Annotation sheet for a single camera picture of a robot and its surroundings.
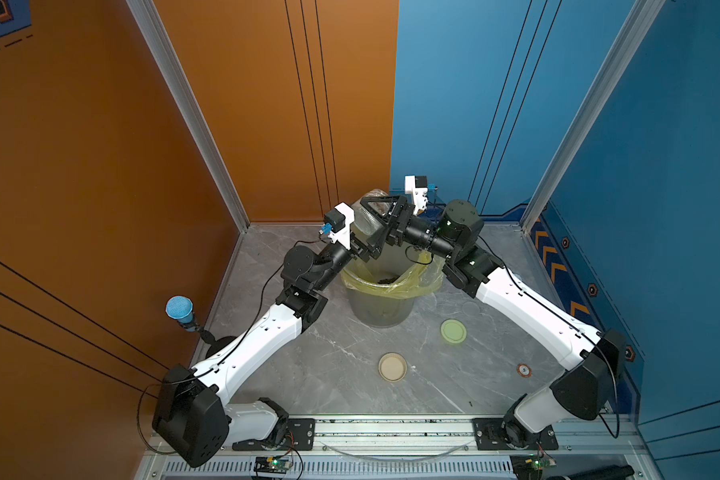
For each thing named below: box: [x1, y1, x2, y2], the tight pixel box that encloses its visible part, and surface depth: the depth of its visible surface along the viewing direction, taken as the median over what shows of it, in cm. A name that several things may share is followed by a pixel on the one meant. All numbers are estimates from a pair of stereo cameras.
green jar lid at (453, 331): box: [440, 318, 467, 344], surface depth 92 cm
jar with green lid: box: [350, 188, 393, 236], surface depth 58 cm
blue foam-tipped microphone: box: [165, 295, 201, 332], surface depth 64 cm
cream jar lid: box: [378, 352, 408, 382], surface depth 86 cm
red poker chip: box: [516, 364, 532, 378], surface depth 86 cm
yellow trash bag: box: [340, 250, 446, 299], surface depth 71 cm
